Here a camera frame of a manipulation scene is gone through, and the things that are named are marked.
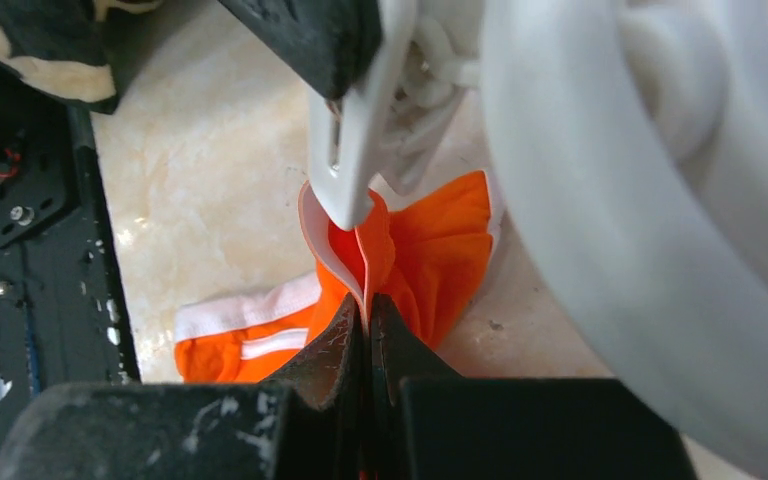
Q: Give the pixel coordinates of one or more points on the orange underwear white trim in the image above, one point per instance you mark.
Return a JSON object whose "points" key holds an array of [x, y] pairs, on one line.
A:
{"points": [[430, 258]]}

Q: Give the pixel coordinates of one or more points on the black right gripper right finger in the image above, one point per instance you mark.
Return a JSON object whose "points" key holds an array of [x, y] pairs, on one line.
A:
{"points": [[429, 422]]}

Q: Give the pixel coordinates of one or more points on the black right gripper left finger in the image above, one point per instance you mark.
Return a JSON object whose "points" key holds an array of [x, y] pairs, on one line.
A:
{"points": [[298, 423]]}

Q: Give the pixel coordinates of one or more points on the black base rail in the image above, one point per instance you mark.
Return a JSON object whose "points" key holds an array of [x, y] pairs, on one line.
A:
{"points": [[63, 317]]}

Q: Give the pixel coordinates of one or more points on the white plastic clip hanger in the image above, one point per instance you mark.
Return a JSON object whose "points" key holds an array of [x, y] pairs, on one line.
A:
{"points": [[630, 139]]}

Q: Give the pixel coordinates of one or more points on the black floral blanket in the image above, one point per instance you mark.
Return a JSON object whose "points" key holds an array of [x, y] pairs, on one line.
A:
{"points": [[57, 48]]}

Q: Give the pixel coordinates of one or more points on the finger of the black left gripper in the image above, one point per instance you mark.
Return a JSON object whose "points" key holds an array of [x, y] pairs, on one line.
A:
{"points": [[329, 44]]}

